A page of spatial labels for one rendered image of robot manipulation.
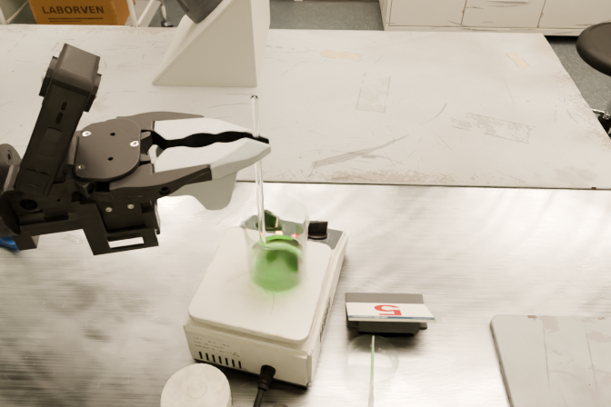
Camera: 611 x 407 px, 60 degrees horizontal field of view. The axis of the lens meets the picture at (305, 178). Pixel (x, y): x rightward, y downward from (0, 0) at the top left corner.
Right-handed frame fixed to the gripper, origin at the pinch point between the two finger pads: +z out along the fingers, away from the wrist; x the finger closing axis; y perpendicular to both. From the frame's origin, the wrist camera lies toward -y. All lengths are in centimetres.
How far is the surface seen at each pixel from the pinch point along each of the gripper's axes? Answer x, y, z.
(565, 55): -187, 117, 186
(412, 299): 1.1, 25.4, 16.8
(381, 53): -56, 26, 31
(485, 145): -24, 26, 38
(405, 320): 5.7, 21.7, 13.9
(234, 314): 4.6, 17.1, -3.5
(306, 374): 9.0, 22.7, 2.7
